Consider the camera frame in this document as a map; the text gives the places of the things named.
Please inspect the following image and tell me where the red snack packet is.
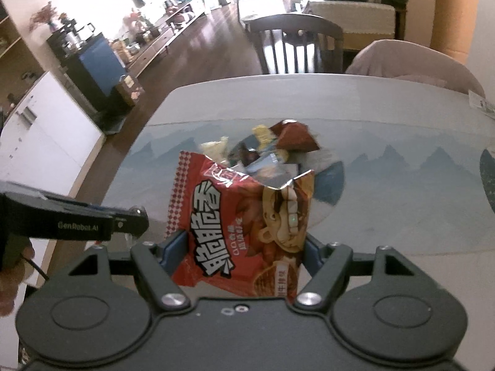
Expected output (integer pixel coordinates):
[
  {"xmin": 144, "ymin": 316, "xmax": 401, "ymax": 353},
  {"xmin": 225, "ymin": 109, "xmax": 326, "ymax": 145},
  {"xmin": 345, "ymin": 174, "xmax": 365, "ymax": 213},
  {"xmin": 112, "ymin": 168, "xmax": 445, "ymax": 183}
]
[{"xmin": 164, "ymin": 151, "xmax": 316, "ymax": 298}]

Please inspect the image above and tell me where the long low wooden cabinet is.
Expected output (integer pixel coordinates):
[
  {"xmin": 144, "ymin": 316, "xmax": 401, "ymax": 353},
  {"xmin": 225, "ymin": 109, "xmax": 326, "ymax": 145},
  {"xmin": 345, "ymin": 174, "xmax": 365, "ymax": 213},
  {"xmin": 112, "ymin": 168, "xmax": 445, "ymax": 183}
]
[{"xmin": 111, "ymin": 0, "xmax": 206, "ymax": 79}]

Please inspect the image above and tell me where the yellow snack packet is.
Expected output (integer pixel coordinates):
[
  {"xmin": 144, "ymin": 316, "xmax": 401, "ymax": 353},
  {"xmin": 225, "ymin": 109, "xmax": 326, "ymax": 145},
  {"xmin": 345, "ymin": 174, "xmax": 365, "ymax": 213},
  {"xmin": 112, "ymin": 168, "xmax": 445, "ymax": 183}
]
[{"xmin": 252, "ymin": 124, "xmax": 280, "ymax": 150}]

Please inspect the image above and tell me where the black cable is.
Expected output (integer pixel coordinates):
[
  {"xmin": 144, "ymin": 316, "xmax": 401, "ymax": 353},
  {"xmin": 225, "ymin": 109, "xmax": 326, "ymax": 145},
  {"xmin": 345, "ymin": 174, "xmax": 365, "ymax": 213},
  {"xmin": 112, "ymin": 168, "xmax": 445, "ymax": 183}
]
[{"xmin": 22, "ymin": 254, "xmax": 50, "ymax": 281}]

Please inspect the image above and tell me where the pink flower vase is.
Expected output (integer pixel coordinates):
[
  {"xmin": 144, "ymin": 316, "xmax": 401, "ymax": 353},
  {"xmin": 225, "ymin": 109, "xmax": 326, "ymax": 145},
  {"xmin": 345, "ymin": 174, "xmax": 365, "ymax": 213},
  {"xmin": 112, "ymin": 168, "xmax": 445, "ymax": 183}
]
[{"xmin": 28, "ymin": 2, "xmax": 69, "ymax": 35}]

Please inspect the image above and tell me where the cream covered sofa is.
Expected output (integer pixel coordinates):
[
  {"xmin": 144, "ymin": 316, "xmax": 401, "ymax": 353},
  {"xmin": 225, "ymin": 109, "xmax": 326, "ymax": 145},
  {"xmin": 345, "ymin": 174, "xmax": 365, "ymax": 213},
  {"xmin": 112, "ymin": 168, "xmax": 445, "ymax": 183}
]
[{"xmin": 305, "ymin": 0, "xmax": 397, "ymax": 52}]

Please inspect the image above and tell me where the printed landscape tablecloth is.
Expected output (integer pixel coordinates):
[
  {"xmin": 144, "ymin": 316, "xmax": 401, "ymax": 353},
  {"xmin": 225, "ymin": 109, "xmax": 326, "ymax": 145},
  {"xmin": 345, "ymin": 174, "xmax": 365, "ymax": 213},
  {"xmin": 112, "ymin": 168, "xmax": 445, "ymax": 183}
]
[{"xmin": 79, "ymin": 73, "xmax": 495, "ymax": 263}]

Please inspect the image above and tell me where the pink covered chair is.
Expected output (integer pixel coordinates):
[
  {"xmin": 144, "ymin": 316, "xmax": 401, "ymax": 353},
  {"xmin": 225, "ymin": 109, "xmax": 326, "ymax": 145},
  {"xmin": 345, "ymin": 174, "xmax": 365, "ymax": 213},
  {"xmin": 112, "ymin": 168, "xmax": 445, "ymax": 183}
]
[{"xmin": 345, "ymin": 39, "xmax": 486, "ymax": 98}]

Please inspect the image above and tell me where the steel kettle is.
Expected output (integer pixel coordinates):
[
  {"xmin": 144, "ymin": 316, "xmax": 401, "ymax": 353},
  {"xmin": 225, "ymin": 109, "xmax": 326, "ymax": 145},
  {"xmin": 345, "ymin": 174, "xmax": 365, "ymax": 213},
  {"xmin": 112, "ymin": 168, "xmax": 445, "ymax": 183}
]
[{"xmin": 57, "ymin": 22, "xmax": 97, "ymax": 54}]

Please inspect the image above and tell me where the brown paper bag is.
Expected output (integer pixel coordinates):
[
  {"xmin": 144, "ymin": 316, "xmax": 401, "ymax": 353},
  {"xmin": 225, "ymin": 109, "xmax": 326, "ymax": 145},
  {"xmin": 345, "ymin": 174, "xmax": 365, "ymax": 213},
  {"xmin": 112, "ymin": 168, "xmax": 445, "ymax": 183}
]
[{"xmin": 115, "ymin": 74, "xmax": 146, "ymax": 107}]

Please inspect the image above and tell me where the dark wooden chair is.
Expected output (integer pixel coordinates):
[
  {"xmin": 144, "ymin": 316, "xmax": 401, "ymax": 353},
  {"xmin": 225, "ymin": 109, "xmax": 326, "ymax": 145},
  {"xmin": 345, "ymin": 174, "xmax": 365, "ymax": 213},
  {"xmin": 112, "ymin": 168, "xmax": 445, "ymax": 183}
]
[{"xmin": 249, "ymin": 13, "xmax": 345, "ymax": 75}]

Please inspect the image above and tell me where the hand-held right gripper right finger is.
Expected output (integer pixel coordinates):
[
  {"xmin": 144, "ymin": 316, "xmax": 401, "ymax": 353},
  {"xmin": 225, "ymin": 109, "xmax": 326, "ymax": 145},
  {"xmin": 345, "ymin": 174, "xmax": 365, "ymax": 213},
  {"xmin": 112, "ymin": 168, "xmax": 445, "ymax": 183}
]
[{"xmin": 293, "ymin": 234, "xmax": 426, "ymax": 312}]

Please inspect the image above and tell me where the cream snack packet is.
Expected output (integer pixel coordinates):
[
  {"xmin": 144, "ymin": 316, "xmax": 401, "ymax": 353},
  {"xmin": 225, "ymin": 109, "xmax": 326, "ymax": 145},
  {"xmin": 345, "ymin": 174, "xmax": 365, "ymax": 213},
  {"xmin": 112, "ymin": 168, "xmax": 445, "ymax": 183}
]
[{"xmin": 199, "ymin": 136, "xmax": 231, "ymax": 163}]

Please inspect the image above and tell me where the brown snack packet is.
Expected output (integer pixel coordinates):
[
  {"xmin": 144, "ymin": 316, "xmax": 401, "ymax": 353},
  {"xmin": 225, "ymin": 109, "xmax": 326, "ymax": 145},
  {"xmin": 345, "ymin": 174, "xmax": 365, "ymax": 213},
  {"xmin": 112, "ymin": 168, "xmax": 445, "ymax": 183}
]
[{"xmin": 269, "ymin": 119, "xmax": 321, "ymax": 153}]

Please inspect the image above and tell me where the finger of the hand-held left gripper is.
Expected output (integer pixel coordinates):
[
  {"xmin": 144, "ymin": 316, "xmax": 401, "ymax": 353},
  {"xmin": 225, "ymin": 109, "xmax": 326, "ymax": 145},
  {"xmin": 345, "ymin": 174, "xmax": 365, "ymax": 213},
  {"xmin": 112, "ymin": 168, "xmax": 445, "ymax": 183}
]
[{"xmin": 101, "ymin": 205, "xmax": 150, "ymax": 237}]

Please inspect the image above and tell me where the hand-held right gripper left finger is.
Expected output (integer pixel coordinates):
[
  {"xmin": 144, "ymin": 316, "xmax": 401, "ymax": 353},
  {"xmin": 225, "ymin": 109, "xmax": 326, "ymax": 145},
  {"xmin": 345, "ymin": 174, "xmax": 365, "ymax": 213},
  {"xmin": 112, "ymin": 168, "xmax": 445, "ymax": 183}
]
[{"xmin": 58, "ymin": 230, "xmax": 192, "ymax": 313}]

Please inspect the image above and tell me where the wooden wall shelf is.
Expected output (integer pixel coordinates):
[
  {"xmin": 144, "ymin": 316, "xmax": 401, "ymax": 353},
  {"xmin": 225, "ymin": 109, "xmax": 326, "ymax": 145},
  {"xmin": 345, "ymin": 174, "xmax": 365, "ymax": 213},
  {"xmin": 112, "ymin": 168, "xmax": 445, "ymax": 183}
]
[{"xmin": 0, "ymin": 0, "xmax": 46, "ymax": 113}]

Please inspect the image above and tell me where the person's left hand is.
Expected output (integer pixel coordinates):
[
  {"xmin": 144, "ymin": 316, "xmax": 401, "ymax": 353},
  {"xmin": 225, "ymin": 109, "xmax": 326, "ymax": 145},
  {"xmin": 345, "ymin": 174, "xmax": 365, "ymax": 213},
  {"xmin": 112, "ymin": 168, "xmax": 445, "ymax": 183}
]
[{"xmin": 0, "ymin": 240, "xmax": 36, "ymax": 315}]

